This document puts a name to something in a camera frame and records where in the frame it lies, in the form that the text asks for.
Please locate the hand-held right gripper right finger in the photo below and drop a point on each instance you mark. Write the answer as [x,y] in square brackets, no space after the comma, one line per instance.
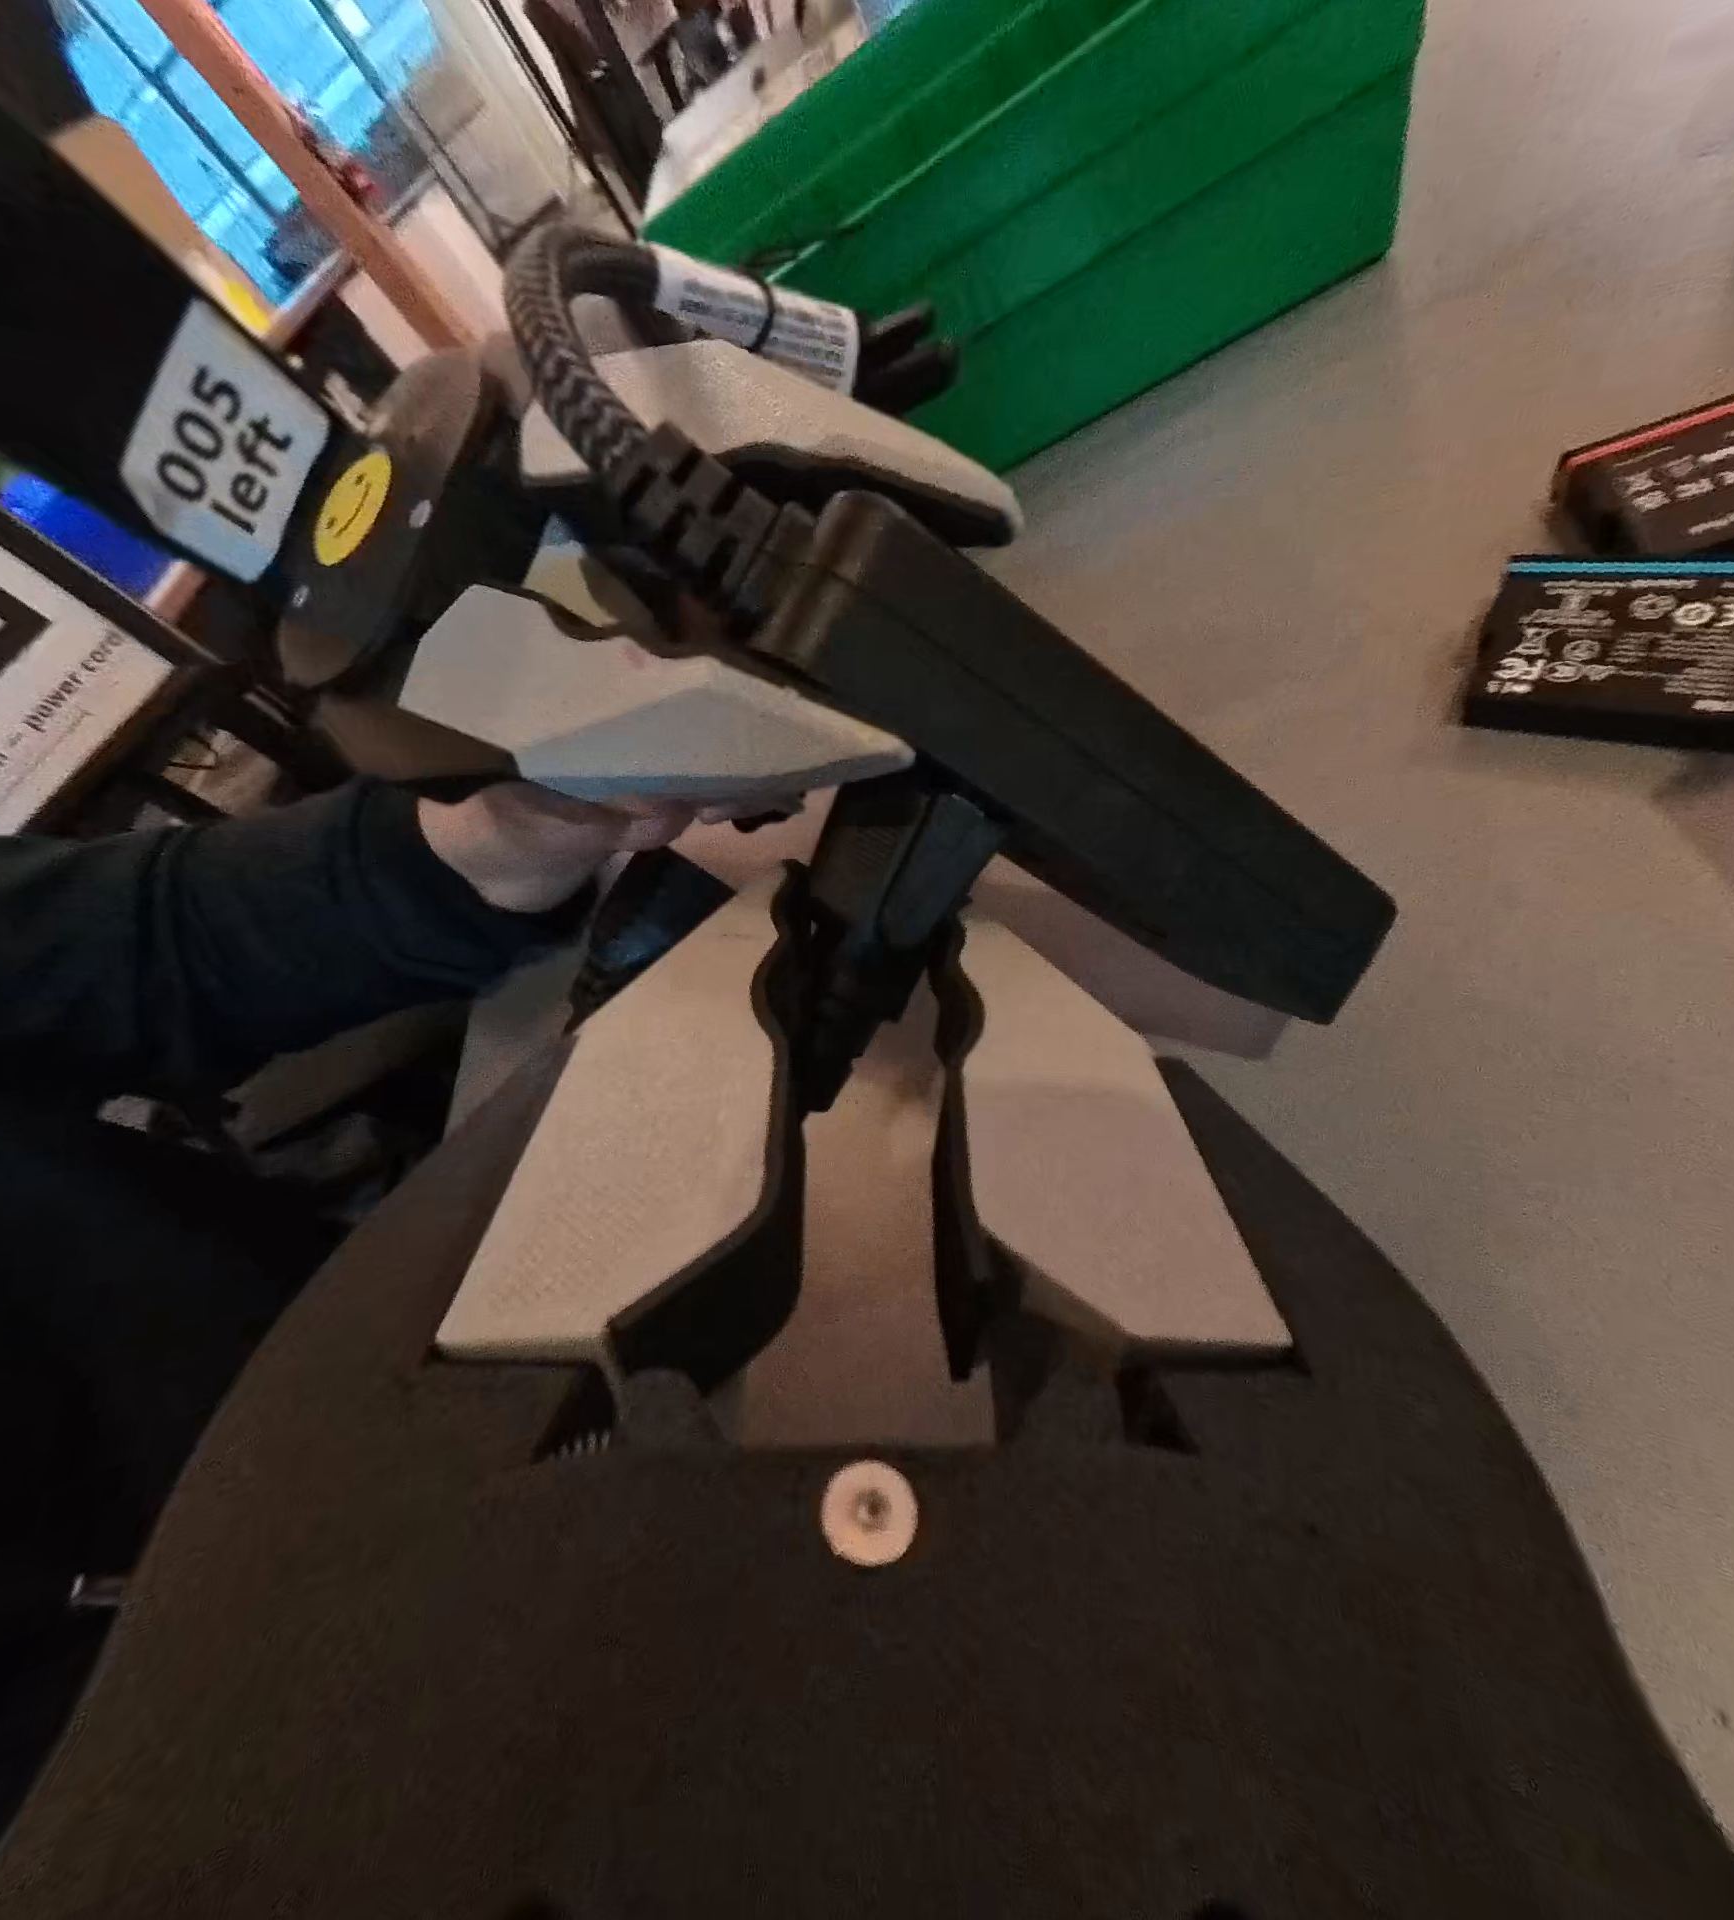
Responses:
[1111,1188]

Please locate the framed marker sign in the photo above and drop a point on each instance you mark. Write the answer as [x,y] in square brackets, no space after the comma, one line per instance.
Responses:
[45,676]

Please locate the green plastic bin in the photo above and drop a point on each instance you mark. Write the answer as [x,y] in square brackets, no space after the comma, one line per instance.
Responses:
[1141,225]

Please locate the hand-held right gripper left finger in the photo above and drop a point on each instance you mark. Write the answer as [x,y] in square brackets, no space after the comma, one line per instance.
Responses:
[625,1172]

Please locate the red-edged black battery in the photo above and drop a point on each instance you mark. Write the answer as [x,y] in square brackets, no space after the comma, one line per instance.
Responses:
[1705,470]

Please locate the person's left hand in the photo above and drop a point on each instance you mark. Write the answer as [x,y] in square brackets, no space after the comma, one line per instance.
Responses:
[522,844]

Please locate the wooden post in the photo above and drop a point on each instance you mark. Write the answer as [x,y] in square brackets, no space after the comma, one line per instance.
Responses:
[295,165]

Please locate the person's left forearm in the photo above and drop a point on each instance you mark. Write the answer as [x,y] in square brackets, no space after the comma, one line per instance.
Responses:
[178,929]

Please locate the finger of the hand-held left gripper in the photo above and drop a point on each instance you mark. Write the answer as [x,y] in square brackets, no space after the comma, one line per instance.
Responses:
[807,416]
[625,723]

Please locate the blue-edged black battery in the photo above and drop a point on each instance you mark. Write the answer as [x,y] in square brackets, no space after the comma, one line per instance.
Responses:
[1632,661]

